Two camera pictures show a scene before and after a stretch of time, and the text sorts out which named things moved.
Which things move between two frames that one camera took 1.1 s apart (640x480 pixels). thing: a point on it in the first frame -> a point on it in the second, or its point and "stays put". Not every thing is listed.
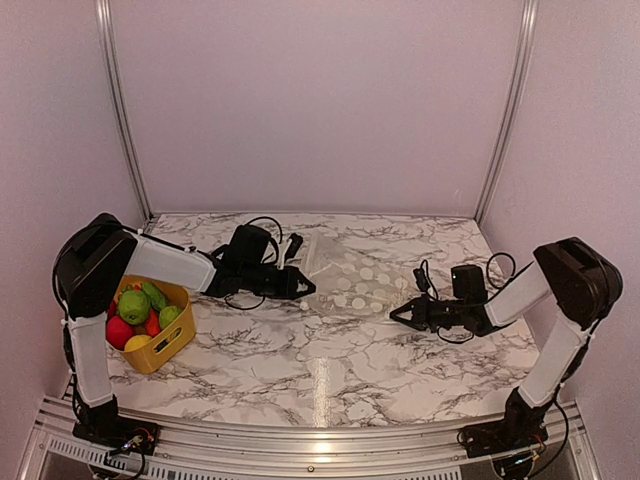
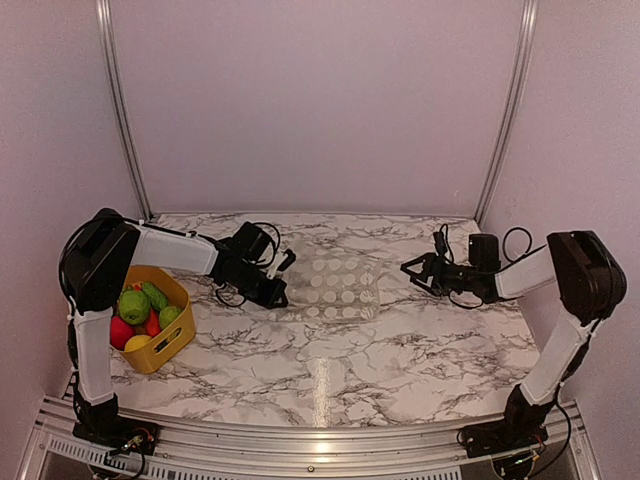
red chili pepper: [153, 325] stays put
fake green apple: [134, 306] stays put
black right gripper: [420, 317] -> [431, 261]
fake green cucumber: [157, 299] stays put
